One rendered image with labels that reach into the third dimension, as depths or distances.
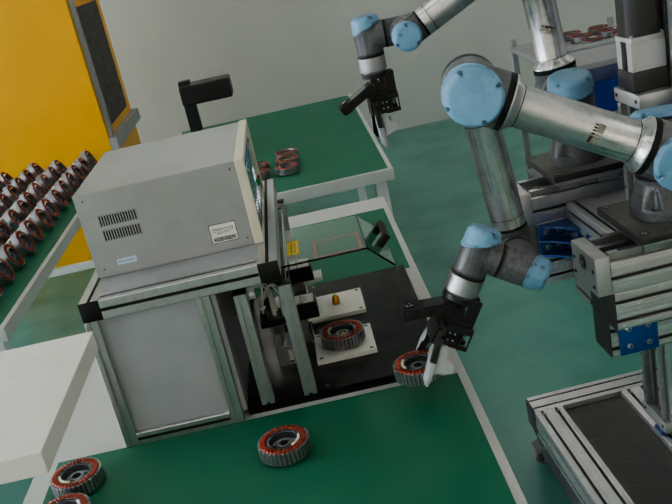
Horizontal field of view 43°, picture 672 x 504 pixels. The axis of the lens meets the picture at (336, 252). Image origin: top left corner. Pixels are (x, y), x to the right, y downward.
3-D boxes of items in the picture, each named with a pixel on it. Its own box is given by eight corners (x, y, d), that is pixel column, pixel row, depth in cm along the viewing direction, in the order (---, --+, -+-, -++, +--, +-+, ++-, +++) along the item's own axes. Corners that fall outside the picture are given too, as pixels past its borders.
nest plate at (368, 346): (370, 326, 225) (369, 322, 224) (377, 352, 211) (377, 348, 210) (314, 339, 225) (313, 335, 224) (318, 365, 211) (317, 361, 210)
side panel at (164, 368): (245, 414, 201) (210, 290, 189) (245, 421, 198) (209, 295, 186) (128, 440, 200) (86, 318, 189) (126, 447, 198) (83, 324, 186)
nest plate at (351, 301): (360, 291, 247) (359, 287, 247) (366, 312, 233) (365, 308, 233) (309, 302, 247) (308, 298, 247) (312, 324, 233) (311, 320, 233)
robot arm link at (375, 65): (359, 61, 234) (355, 57, 241) (363, 77, 235) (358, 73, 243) (386, 55, 234) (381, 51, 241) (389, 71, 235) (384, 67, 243)
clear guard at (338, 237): (382, 232, 220) (378, 210, 218) (396, 265, 197) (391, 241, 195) (257, 260, 220) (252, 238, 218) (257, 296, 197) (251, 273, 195)
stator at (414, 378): (440, 357, 196) (437, 342, 194) (449, 381, 185) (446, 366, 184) (392, 368, 196) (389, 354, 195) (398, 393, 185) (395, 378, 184)
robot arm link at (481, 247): (509, 240, 176) (469, 227, 175) (489, 288, 179) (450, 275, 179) (504, 229, 183) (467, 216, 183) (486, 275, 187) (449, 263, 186)
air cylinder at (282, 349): (298, 349, 221) (293, 330, 219) (299, 362, 214) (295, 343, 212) (279, 353, 221) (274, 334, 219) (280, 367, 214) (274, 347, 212)
